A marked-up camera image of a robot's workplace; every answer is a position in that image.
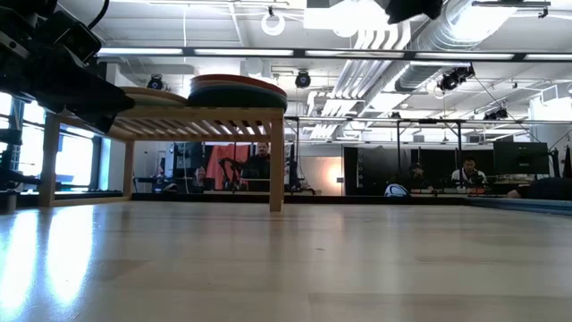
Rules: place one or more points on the blue table mat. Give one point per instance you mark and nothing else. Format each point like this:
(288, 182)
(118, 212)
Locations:
(520, 205)

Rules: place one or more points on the white and blue ball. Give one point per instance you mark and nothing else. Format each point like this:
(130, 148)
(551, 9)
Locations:
(396, 190)

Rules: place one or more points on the black partition panel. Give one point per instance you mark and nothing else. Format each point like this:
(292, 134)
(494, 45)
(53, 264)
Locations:
(371, 170)

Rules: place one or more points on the blue plate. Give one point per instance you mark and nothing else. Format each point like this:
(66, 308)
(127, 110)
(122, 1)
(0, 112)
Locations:
(237, 100)

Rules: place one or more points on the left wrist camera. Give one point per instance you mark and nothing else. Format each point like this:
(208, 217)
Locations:
(76, 40)

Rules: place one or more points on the black flat monitor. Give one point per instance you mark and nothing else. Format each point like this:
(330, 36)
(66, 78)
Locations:
(520, 157)

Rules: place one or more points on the black background robot arm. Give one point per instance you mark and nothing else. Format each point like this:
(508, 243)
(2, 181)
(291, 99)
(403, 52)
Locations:
(232, 172)

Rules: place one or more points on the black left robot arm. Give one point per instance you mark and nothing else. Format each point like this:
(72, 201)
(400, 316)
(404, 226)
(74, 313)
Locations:
(13, 11)

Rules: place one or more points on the sage green plate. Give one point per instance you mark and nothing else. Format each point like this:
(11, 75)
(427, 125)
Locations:
(156, 102)

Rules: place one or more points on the silver ventilation duct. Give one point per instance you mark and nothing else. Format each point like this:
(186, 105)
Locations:
(447, 31)

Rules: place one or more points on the terracotta red plate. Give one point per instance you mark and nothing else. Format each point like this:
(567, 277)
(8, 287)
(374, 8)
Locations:
(237, 78)

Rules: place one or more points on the black ceiling spotlight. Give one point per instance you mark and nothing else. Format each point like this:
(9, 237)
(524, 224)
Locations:
(456, 77)
(496, 114)
(302, 79)
(155, 82)

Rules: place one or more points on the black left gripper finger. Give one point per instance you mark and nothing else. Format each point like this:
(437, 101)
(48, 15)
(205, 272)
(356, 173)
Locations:
(89, 96)
(99, 121)

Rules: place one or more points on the wooden slatted shelf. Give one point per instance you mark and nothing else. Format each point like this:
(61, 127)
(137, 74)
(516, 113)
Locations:
(201, 114)

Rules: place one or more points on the person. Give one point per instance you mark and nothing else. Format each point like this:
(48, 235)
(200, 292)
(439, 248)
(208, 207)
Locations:
(418, 178)
(261, 167)
(468, 174)
(199, 178)

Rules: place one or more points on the orange hanging cloth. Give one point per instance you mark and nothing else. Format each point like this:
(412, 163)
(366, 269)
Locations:
(228, 156)

